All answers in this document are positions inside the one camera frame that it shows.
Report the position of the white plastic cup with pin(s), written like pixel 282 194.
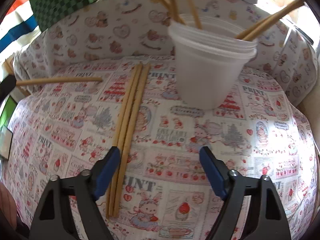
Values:
pixel 208 60

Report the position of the printed patterned tablecloth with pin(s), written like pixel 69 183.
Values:
pixel 257 130

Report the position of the striped Paris curtain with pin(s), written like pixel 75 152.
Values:
pixel 18 27

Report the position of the person's right hand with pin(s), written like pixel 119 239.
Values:
pixel 8 206

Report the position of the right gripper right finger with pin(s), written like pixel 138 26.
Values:
pixel 266 218

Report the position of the phone on charger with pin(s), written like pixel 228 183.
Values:
pixel 304 35

